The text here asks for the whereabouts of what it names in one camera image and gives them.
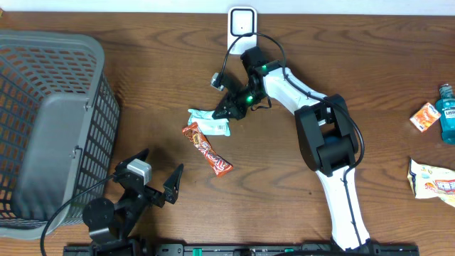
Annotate orange tissue pack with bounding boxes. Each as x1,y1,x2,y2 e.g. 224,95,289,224
409,102,441,132

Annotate blue liquid bottle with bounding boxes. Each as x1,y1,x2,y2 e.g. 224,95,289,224
436,83,454,144

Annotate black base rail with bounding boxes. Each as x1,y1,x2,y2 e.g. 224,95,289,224
63,242,420,256

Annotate yellow snack package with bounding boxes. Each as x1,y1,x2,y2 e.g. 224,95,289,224
407,159,454,207

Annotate white barcode scanner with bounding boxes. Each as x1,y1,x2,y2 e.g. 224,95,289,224
227,6,257,55

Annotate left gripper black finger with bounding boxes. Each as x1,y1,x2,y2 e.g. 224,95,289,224
117,148,149,171
163,164,184,198

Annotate red chocolate bar wrapper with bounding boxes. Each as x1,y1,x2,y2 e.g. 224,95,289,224
182,122,233,177

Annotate teal wet wipes pack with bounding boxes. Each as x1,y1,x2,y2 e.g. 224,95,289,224
188,109,231,137

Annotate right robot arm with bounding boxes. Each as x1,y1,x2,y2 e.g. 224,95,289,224
210,46,370,251

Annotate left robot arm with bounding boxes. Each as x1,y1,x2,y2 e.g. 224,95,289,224
82,149,184,255

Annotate grey plastic shopping basket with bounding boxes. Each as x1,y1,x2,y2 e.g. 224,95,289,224
1,30,120,240

